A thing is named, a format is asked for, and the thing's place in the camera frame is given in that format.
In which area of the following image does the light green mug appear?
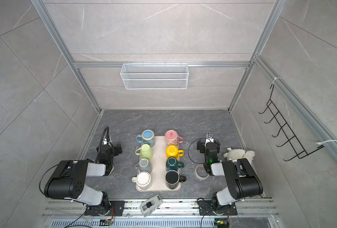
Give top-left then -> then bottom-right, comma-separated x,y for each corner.
135,144 -> 153,160

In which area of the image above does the blue butterfly mug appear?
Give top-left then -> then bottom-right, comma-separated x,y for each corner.
136,130 -> 156,147

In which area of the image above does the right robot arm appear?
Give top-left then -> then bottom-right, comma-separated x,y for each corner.
194,133 -> 263,215

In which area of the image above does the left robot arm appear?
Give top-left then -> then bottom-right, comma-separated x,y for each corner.
38,126 -> 122,216

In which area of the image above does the yellow mug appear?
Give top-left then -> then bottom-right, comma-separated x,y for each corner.
166,145 -> 185,160

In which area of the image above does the dark green mug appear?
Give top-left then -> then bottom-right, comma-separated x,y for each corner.
166,157 -> 184,171

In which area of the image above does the grey mug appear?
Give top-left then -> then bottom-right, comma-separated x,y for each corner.
138,158 -> 153,173

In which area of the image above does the white mug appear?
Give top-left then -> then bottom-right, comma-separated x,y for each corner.
131,172 -> 152,190

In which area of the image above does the black mug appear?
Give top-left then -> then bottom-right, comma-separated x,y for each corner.
165,170 -> 187,190

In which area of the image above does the tape roll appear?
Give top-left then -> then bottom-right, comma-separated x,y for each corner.
195,164 -> 209,180

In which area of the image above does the white teddy bear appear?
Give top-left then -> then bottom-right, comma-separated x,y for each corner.
223,148 -> 255,165

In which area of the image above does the beige plastic tray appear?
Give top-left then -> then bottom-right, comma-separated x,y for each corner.
135,136 -> 182,192

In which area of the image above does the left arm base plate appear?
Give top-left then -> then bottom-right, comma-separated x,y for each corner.
84,200 -> 125,216

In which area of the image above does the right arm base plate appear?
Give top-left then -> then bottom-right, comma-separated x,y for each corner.
197,200 -> 238,216

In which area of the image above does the grey camera box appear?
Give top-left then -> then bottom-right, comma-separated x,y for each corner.
140,195 -> 163,217

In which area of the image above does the white wire mesh basket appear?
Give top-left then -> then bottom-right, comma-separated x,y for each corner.
120,63 -> 189,90

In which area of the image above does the black wire hook rack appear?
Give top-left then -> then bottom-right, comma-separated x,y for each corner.
258,85 -> 324,162

